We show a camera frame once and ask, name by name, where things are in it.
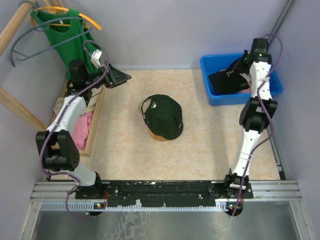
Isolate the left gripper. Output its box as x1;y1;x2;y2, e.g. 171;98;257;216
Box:
84;60;131;89

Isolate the black baseball cap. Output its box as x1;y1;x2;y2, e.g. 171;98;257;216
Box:
208;58;241;95

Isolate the dark green baseball cap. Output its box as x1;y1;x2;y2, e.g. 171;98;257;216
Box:
145;94;184;141

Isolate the wooden hat stand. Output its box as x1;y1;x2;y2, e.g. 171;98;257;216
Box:
147;128;168;142

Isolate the wooden clothes rack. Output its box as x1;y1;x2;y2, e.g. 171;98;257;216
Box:
0;0;105;157

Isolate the beige baseball cap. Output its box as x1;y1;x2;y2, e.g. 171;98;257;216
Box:
139;97;151;125

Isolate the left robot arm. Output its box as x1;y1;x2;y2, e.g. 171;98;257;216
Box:
35;59;132;199

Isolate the pink cap in bin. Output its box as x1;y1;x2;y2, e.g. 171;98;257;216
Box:
237;73;252;94

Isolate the blue plastic bin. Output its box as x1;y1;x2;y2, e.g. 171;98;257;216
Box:
200;53;283;106

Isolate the pink cloth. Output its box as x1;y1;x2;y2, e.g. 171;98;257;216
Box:
72;112;94;151

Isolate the cream cloth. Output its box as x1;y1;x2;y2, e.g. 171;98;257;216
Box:
53;95;98;116

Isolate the green tank top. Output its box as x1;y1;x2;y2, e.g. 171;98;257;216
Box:
30;8;97;79

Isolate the yellow hanger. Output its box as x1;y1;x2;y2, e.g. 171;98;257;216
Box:
31;0;103;31

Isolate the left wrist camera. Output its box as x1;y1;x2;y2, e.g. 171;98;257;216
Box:
90;49;102;69

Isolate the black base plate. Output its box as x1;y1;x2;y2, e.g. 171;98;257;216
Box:
74;179;254;208

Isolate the aluminium frame rail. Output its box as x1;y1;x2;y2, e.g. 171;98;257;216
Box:
30;180;302;216

